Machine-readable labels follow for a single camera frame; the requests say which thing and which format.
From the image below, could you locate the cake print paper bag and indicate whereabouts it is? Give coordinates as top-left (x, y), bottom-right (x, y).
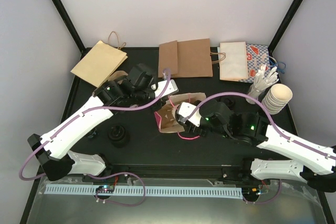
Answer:
top-left (154, 92), bottom-right (206, 141)

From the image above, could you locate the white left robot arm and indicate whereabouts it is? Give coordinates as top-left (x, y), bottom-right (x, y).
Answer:
top-left (28, 64), bottom-right (176, 182)

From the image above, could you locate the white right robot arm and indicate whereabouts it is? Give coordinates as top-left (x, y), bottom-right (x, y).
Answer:
top-left (189, 100), bottom-right (335, 193)

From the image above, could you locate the brown pulp cup carrier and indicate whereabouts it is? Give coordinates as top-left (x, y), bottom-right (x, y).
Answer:
top-left (104, 70), bottom-right (128, 84)

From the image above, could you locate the stack of black lids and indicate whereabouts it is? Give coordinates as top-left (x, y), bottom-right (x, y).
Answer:
top-left (108, 124), bottom-right (130, 148)

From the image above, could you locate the white plastic cutlery bunch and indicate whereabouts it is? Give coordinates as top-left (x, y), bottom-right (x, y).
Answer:
top-left (247, 65), bottom-right (279, 100)

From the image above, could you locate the white paper bag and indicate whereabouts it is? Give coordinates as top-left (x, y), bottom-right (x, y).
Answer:
top-left (210, 41), bottom-right (248, 81)

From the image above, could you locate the brown kraft paper bag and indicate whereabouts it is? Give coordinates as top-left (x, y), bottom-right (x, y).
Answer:
top-left (158, 38), bottom-right (213, 78)

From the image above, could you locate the stack of paper cups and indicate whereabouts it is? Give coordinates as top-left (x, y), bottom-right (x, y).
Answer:
top-left (261, 83), bottom-right (293, 115)

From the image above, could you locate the red blue patterned bag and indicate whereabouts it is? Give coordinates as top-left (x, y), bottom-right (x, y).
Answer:
top-left (241, 44), bottom-right (286, 83)

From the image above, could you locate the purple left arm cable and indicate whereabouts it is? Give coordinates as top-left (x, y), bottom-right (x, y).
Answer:
top-left (19, 67), bottom-right (174, 207)

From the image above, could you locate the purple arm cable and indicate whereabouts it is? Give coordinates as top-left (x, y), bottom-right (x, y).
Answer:
top-left (184, 92), bottom-right (336, 204)
top-left (19, 67), bottom-right (174, 207)

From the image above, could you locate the tan paper bag with handles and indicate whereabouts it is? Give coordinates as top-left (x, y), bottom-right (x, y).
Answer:
top-left (71, 31), bottom-right (128, 88)

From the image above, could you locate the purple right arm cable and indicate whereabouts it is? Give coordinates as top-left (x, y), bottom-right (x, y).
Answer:
top-left (184, 92), bottom-right (336, 204)

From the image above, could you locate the white perforated front rail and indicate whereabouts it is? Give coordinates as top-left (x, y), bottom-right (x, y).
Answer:
top-left (44, 184), bottom-right (243, 199)

